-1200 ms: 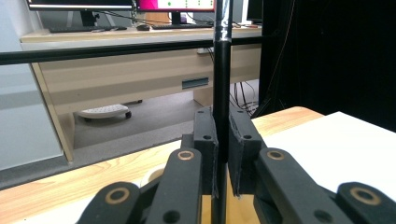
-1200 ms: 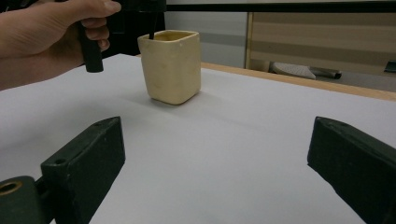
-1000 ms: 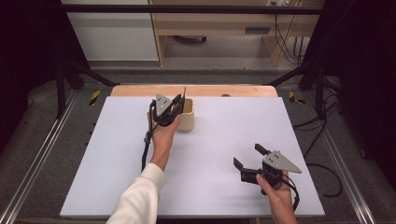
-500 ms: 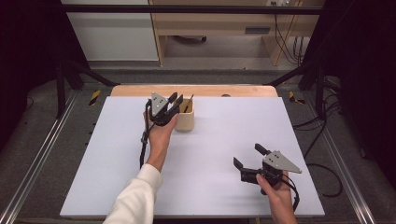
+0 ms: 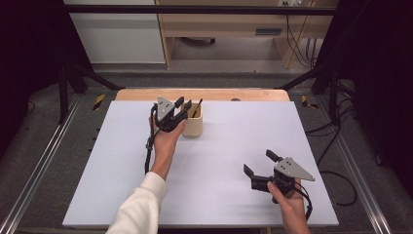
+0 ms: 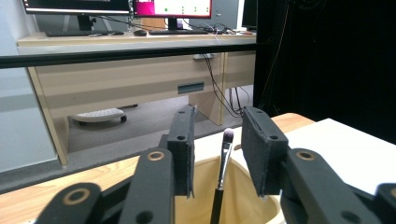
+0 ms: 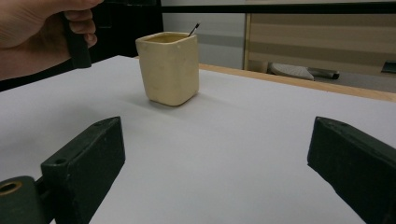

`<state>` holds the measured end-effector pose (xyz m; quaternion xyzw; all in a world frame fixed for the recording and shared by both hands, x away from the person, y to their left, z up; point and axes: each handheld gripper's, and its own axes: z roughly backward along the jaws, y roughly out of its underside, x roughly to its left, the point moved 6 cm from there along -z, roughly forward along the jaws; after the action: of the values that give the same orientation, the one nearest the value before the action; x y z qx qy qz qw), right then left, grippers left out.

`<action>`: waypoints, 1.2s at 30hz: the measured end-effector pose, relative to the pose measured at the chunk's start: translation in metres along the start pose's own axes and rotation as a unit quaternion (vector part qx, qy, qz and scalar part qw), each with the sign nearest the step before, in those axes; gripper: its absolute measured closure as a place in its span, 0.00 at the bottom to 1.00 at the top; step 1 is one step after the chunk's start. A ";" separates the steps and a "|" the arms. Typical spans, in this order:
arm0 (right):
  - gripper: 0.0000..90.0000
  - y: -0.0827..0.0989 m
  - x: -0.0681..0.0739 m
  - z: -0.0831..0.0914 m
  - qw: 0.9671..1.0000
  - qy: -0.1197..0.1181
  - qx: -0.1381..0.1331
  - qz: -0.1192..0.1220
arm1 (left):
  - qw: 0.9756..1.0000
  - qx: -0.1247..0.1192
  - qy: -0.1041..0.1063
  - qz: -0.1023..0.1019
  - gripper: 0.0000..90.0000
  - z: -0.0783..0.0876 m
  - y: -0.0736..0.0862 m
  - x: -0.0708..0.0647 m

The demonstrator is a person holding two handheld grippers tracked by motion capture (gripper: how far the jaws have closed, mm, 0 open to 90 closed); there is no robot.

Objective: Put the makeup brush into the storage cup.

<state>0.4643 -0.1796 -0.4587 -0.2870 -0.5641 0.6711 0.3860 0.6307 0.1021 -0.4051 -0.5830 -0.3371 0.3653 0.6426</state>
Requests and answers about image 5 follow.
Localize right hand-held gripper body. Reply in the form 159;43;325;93
250;156;317;196

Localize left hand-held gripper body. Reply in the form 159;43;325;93
152;96;188;134

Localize black pen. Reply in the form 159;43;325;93
191;98;204;119

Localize beige square cup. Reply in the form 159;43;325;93
179;101;204;138

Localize person's right hand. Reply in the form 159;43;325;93
266;177;309;214

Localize person's left hand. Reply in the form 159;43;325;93
148;116;188;164

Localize wooden table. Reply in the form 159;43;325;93
115;88;291;102

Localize white table board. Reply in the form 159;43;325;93
61;99;340;228

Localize yellow black tape marker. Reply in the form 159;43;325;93
92;94;106;111
300;95;319;110

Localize white cabinet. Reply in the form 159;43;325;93
63;0;167;64

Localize light wooden desk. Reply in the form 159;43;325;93
155;0;339;70

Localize black curtain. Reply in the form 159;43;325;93
316;0;413;199
0;0;95;157

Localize white power strip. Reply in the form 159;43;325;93
278;0;308;8

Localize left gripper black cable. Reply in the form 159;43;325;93
144;103;161;176

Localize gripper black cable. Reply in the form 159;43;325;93
293;180;315;222
144;103;161;176

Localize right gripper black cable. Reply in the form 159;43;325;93
293;180;315;222

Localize black looped floor cable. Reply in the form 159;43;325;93
316;125;358;208

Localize aluminium floor rail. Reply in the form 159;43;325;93
315;94;394;234
0;93;83;234

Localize bundle of black floor cables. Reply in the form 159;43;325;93
304;81;358;138

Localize black frame strut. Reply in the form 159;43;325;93
275;60;343;127
57;60;127;125

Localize black horizontal frame bar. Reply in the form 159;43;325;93
64;4;339;16

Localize hanging black cables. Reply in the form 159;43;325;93
284;14;319;70

